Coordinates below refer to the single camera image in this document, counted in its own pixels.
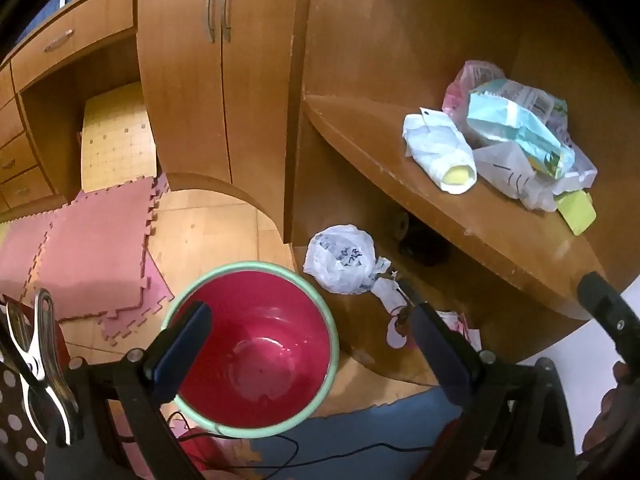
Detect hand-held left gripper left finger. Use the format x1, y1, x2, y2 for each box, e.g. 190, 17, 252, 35
45, 301, 213, 480

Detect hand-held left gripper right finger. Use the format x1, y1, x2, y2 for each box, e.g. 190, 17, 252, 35
410, 302, 576, 480

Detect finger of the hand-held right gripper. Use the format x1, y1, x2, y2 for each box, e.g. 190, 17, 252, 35
576, 271, 640, 376

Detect red bin with green rim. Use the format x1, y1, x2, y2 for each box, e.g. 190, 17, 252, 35
161, 261, 341, 438

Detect white printed plastic bag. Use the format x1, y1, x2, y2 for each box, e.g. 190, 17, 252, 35
302, 224, 392, 295

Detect blue green snack packet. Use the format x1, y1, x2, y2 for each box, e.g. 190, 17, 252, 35
466, 79, 577, 180

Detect white crushed carton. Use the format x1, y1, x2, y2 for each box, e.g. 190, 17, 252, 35
402, 107, 478, 196

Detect pink snack packet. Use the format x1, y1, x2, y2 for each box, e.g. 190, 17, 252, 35
442, 60, 506, 126

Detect person's right hand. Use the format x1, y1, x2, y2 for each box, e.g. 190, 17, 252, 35
582, 360, 640, 453

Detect pink and white paper pack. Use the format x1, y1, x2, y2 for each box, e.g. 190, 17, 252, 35
435, 310, 483, 351

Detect pink tape roll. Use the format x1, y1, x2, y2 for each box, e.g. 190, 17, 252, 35
385, 310, 416, 350

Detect pink foam puzzle mat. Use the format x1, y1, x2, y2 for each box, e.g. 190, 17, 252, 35
32, 175, 176, 323
97, 255, 176, 348
0, 212, 56, 306

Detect blue foam mat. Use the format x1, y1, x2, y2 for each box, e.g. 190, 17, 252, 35
235, 385, 466, 480

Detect yellow-green small box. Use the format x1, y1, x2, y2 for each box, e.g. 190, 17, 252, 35
555, 189, 597, 237

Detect black wheel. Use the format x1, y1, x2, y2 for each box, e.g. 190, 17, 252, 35
391, 210, 448, 267

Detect metal spring clamp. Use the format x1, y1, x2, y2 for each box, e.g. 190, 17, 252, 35
0, 288, 86, 448

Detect dark polka dot cloth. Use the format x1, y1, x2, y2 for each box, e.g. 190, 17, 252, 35
0, 360, 51, 480

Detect yellow patterned mat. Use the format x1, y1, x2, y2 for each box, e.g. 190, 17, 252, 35
80, 81, 161, 193

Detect wooden cabinet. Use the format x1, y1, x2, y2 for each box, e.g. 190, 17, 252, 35
0, 0, 623, 366

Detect thin black cable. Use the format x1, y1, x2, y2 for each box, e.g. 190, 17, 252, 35
165, 410, 436, 471

